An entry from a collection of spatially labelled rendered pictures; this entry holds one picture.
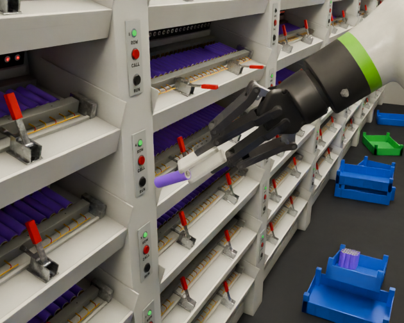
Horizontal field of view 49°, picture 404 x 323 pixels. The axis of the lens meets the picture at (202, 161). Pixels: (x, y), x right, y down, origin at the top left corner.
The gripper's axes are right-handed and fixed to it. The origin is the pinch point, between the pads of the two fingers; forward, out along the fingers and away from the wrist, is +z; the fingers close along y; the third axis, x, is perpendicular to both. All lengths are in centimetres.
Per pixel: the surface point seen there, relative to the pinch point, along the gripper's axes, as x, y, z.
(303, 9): -130, -41, -42
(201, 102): -33.6, -6.9, 0.2
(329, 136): -149, -120, -25
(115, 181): -8.3, 1.1, 17.0
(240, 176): -59, -48, 9
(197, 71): -41.6, -3.3, -2.1
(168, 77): -31.7, 3.1, 2.2
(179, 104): -24.6, -0.4, 2.6
